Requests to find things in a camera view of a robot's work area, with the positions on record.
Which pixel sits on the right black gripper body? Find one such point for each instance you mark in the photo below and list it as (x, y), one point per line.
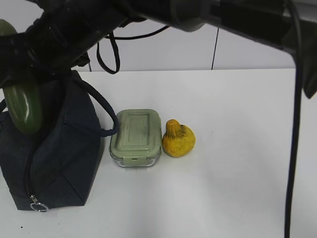
(45, 49)

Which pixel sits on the green lidded glass container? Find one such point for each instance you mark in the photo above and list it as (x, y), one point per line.
(138, 141)

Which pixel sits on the green toy cucumber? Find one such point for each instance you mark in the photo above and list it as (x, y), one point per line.
(20, 88)

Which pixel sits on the dark navy fabric lunch bag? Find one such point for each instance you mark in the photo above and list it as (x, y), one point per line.
(57, 168)

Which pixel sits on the yellow toy squash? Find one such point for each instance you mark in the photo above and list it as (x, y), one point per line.
(178, 139)

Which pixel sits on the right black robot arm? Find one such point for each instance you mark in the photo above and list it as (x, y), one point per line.
(287, 25)

